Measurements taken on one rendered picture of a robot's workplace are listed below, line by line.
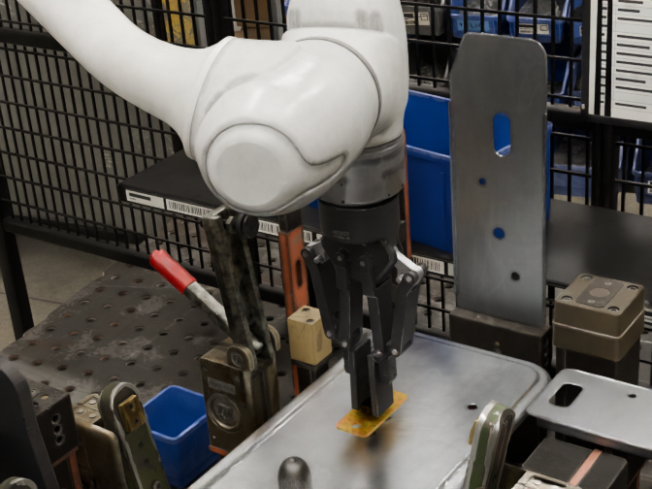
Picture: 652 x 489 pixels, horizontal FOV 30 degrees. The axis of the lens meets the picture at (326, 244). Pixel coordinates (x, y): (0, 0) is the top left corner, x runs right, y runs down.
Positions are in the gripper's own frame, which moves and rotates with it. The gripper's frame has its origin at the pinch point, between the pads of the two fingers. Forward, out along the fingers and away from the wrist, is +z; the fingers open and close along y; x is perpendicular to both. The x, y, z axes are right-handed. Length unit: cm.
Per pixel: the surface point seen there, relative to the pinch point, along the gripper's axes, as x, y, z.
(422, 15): 171, -94, 18
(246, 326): -2.4, -13.3, -3.6
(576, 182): 178, -55, 60
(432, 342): 17.2, -3.1, 6.0
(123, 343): 37, -75, 37
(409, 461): -3.4, 6.2, 5.9
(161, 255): -1.4, -25.0, -8.7
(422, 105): 51, -23, -8
